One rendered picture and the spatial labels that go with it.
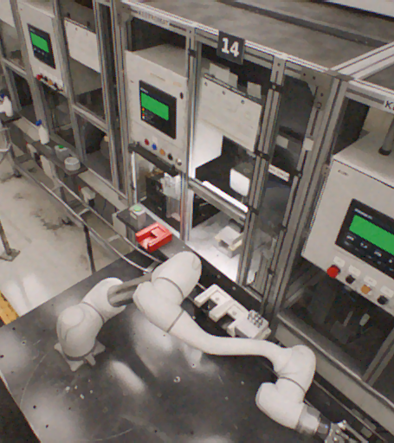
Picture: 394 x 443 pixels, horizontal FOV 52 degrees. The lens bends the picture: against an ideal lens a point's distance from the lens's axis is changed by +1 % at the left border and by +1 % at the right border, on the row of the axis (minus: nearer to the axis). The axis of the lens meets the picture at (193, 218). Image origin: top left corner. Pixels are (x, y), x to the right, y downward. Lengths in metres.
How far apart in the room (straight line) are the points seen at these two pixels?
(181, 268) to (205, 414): 0.72
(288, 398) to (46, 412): 1.04
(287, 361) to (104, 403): 0.85
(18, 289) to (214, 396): 1.91
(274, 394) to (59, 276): 2.24
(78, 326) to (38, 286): 1.49
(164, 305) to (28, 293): 2.01
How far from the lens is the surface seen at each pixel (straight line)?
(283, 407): 1.52
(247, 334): 1.87
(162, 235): 2.18
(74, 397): 2.02
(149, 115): 1.96
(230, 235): 2.12
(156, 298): 1.44
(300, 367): 1.58
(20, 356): 2.19
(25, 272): 3.48
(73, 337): 1.92
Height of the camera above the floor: 2.47
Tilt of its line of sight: 41 degrees down
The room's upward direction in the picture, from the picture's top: 3 degrees clockwise
